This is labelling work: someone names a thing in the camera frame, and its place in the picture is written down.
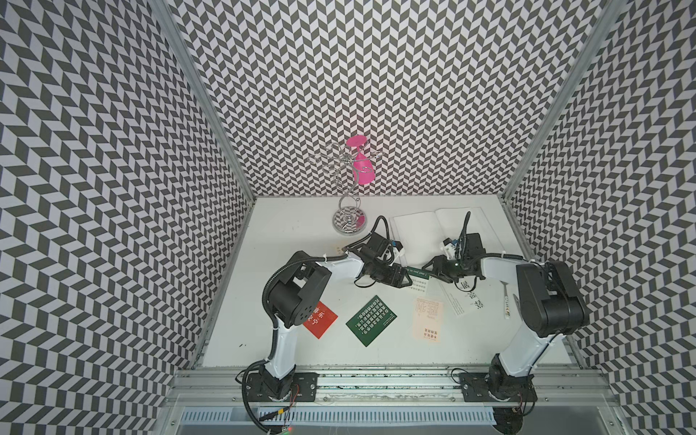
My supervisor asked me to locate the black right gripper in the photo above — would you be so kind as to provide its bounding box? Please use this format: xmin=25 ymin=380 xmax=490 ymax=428
xmin=420 ymin=254 xmax=472 ymax=283

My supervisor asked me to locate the green white text card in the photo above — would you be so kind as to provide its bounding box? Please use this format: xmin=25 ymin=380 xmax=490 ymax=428
xmin=406 ymin=266 xmax=431 ymax=294

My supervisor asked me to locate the white photo album bicycle cover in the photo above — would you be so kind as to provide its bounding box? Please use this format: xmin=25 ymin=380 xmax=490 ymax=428
xmin=390 ymin=208 xmax=503 ymax=268

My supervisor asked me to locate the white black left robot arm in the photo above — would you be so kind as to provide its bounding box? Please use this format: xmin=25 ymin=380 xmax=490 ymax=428
xmin=239 ymin=216 xmax=413 ymax=402

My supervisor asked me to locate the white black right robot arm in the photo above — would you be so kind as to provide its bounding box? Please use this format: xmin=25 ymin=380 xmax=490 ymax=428
xmin=420 ymin=211 xmax=589 ymax=402

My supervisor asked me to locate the white calligraphy card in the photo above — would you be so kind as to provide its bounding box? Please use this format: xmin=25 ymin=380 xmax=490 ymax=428
xmin=440 ymin=277 xmax=484 ymax=317

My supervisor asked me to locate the dark green grid card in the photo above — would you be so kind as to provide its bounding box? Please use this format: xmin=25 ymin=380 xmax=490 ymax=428
xmin=346 ymin=295 xmax=397 ymax=347

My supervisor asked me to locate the pale pink card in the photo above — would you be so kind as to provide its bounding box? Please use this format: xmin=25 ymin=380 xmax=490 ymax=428
xmin=411 ymin=298 xmax=444 ymax=343

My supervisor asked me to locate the metal spoon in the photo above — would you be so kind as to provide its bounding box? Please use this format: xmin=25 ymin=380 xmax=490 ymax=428
xmin=501 ymin=281 xmax=511 ymax=320

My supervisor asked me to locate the red square card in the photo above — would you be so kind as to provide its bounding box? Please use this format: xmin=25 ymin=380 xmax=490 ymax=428
xmin=303 ymin=301 xmax=338 ymax=339

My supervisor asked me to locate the pink plastic cup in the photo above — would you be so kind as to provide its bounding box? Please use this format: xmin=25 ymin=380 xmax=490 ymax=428
xmin=346 ymin=135 xmax=375 ymax=186

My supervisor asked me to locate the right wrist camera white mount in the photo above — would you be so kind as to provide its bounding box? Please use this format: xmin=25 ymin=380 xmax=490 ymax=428
xmin=440 ymin=237 xmax=459 ymax=260

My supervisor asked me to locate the chrome wire cup stand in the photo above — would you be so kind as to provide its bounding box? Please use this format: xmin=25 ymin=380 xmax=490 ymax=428
xmin=309 ymin=139 xmax=381 ymax=236

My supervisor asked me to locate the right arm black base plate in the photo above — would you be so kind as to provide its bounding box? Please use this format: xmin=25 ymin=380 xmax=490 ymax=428
xmin=458 ymin=373 xmax=538 ymax=403

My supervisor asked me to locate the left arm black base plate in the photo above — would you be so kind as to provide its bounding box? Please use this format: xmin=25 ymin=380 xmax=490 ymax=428
xmin=243 ymin=373 xmax=318 ymax=402

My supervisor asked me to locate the aluminium front rail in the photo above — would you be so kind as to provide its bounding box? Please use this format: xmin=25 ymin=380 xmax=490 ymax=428
xmin=164 ymin=365 xmax=619 ymax=407

